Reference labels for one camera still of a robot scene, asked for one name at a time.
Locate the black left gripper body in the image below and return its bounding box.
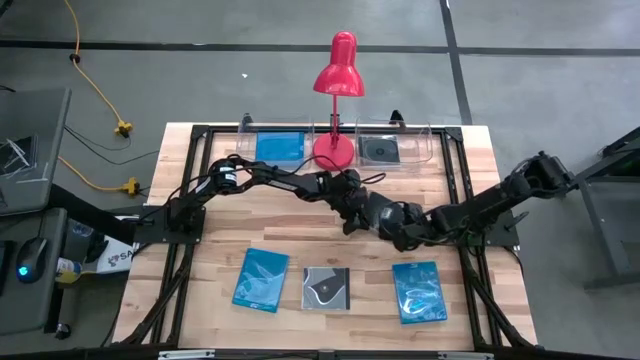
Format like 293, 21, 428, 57
336, 168, 382, 227

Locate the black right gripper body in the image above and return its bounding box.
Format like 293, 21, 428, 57
393, 201, 438, 252

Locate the blue plastic disc case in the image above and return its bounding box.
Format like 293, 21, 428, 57
254, 130, 306, 164
231, 247, 291, 315
391, 260, 449, 326

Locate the clear jewel case grey insert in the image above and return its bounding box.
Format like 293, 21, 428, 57
301, 266, 352, 312

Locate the clear plastic bin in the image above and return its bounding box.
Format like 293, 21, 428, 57
235, 113, 316, 174
353, 117, 434, 170

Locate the red desk lamp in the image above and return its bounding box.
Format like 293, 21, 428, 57
312, 30, 366, 172

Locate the grey metal table stand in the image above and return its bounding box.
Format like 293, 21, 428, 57
582, 124, 640, 292

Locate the white printed bag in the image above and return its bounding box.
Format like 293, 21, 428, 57
94, 238, 142, 275

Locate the yellow blue can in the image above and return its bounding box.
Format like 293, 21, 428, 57
53, 256, 84, 285

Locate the grey side desk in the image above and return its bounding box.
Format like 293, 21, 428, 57
0, 87, 72, 217

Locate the black computer mouse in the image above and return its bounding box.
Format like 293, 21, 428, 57
14, 235, 50, 285

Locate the grey mouse desk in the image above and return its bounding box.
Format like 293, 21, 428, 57
0, 207, 69, 337

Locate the black tray with papers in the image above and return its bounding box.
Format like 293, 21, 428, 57
0, 133, 40, 177

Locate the black keyboard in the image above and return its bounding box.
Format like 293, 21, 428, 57
0, 239, 15, 297

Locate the aluminium frame bracket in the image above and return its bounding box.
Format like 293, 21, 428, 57
437, 351, 495, 360
157, 349, 217, 360

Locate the black aluminium rig frame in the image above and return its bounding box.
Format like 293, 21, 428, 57
99, 123, 541, 360

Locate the yellow extension cable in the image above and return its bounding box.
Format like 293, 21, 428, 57
57, 155, 141, 196
62, 0, 134, 139

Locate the black floor cable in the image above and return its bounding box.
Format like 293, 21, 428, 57
63, 124, 161, 167

